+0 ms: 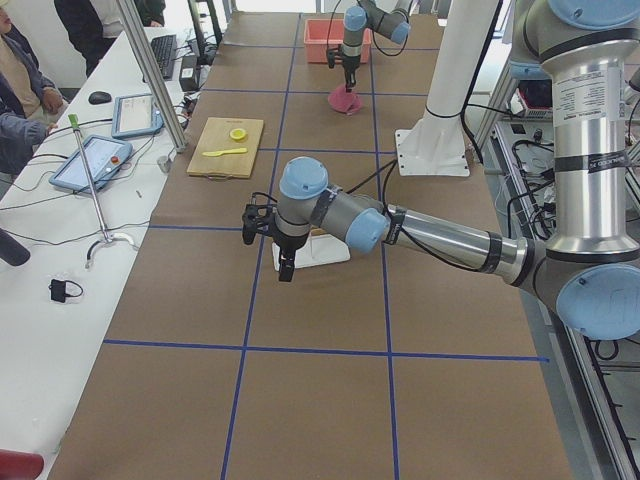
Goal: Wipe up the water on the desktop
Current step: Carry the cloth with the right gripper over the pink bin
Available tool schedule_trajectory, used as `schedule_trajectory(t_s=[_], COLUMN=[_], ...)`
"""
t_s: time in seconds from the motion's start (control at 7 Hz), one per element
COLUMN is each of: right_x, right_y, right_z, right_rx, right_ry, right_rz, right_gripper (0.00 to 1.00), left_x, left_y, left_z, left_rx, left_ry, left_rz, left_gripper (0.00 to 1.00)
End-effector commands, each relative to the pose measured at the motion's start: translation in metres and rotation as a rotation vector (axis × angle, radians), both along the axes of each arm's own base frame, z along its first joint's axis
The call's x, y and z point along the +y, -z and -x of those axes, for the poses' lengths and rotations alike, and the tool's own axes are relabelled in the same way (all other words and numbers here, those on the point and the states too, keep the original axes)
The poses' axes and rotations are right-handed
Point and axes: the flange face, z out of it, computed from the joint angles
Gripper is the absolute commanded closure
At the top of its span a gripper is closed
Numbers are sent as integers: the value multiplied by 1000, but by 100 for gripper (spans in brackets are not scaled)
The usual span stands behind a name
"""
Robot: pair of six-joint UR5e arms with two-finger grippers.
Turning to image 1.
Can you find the red cylinder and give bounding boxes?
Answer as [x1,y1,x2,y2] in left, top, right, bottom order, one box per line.
[0,449,44,480]

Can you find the white plastic rack tray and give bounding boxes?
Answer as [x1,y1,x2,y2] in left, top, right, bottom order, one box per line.
[292,233,351,269]

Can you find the black keyboard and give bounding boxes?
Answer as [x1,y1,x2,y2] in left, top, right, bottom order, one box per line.
[150,34,177,80]

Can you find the yellow lemon slices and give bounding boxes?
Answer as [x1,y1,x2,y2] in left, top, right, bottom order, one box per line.
[229,127,248,142]

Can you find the pink plastic bin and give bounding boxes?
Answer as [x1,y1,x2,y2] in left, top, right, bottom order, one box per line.
[303,18,345,64]

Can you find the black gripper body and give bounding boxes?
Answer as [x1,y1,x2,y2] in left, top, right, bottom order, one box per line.
[242,199,306,259]
[326,43,361,80]

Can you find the blue teach pendant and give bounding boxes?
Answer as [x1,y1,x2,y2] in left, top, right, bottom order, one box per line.
[49,135,133,192]
[111,94,164,139]

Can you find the pink grey-edged cleaning cloth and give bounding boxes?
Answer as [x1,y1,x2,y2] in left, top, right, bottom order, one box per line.
[327,85,362,115]

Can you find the aluminium frame post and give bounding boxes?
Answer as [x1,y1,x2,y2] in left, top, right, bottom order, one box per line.
[116,0,187,153]

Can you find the black computer mouse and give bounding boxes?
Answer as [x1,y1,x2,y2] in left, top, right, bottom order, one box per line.
[88,91,112,105]

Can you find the black power adapter box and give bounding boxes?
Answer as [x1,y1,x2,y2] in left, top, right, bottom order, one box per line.
[179,55,200,92]

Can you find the seated person beige shirt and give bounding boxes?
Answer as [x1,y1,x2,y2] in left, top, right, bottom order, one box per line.
[1,1,68,177]

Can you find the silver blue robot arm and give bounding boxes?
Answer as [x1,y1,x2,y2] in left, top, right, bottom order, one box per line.
[325,1,413,93]

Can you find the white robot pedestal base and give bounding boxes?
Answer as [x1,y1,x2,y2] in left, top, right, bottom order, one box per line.
[396,0,502,177]

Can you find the standing person dark clothes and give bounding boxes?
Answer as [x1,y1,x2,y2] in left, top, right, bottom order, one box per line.
[53,0,167,79]

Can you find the small black clip cable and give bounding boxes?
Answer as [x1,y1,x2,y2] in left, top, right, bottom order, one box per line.
[48,278,84,303]

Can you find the yellow plastic knife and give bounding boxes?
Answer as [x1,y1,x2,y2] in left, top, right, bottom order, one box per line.
[201,147,248,157]

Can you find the near blue teach pendant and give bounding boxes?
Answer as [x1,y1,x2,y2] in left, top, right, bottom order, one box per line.
[49,135,133,192]

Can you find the bamboo cutting board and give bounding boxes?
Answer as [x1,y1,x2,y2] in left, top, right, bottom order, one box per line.
[186,117,264,179]

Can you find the far blue teach pendant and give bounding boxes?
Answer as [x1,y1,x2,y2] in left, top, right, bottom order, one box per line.
[111,94,164,139]

